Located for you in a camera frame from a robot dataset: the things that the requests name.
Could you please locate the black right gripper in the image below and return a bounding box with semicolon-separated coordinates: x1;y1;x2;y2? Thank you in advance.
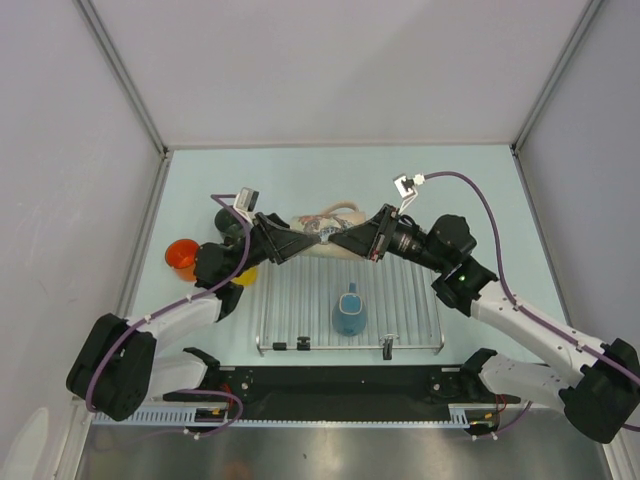
330;203;448;273

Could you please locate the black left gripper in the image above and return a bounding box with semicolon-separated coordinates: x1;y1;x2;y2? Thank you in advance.
224;212;325;281

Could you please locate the cream floral mug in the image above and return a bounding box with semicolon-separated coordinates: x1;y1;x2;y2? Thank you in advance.
290;201;367;260

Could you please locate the yellow mug black handle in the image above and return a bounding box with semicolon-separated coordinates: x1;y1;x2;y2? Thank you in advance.
232;267;258;287

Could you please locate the dark green mug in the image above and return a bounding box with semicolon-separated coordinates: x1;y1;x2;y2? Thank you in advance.
214;208;246;246

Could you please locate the blue mug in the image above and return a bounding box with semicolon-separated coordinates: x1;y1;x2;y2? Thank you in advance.
331;282;367;337

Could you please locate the orange mug black handle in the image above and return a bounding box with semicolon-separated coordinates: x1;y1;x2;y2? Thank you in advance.
164;239;199;283

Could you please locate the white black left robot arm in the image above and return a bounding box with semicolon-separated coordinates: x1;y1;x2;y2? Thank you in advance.
66;214;321;421

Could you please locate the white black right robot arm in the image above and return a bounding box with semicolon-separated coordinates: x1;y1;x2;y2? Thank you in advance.
329;205;639;444

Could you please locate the black front rack knob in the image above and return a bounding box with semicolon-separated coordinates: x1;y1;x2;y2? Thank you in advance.
296;336;311;351

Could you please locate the black front rack hook clip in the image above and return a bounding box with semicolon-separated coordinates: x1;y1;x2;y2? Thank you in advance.
380;333;398;361

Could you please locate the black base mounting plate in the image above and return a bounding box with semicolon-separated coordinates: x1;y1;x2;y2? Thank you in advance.
163;363;521;422

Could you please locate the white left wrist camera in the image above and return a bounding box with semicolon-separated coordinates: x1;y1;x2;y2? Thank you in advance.
233;187;259;224

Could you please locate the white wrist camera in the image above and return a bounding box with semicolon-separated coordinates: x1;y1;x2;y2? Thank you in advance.
233;187;259;224
393;174;425;214

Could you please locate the metal wire dish rack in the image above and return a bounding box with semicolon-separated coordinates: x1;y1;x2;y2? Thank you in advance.
250;256;444;360

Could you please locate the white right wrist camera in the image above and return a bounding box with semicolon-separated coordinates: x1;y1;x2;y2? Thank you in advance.
393;174;425;214

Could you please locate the white slotted cable duct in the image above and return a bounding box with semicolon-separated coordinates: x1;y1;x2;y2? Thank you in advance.
92;403;498;430

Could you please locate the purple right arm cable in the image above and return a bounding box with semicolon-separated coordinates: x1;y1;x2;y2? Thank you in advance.
414;170;640;439

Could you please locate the aluminium frame post left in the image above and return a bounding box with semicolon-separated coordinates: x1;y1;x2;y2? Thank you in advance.
72;0;168;158

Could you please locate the aluminium frame post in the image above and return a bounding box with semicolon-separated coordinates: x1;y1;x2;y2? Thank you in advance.
72;0;168;158
511;0;606;156

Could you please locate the aluminium frame post right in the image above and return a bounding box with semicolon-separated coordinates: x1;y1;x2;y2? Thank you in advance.
511;0;606;156

